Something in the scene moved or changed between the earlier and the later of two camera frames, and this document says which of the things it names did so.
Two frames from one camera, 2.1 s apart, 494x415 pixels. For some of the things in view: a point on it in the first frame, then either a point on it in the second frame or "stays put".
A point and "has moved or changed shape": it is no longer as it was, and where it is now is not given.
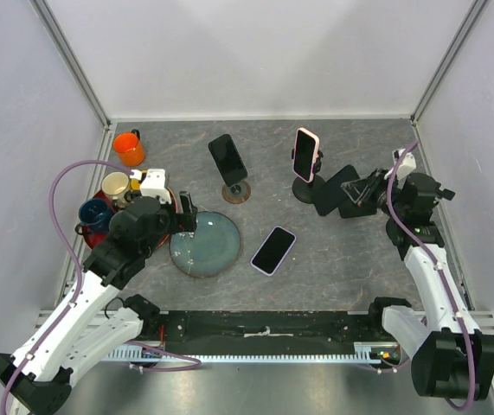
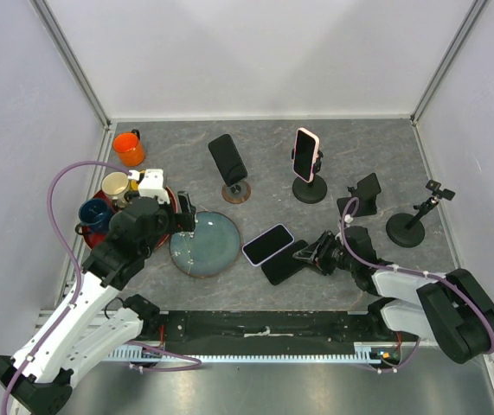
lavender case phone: (273, 250) has moved or changed shape
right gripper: (359, 189) -> (325, 241)
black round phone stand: (309, 192) stays put
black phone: (330, 194) -> (284, 264)
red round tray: (95, 238) stays put
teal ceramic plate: (209, 251) stays put
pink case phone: (306, 150) stays put
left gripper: (178, 220) stays put
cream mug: (117, 185) stays put
